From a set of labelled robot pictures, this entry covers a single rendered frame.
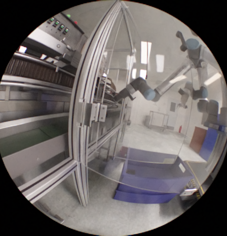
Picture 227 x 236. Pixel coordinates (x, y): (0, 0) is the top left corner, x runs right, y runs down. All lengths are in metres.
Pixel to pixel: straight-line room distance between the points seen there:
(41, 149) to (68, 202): 0.65
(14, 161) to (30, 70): 0.32
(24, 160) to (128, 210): 0.81
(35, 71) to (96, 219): 0.98
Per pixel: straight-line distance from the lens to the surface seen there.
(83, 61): 0.29
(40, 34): 0.42
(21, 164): 0.29
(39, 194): 0.28
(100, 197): 0.88
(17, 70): 0.40
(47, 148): 0.30
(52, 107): 0.56
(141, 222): 0.88
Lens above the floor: 0.80
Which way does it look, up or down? 8 degrees down
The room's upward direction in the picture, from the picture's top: 10 degrees clockwise
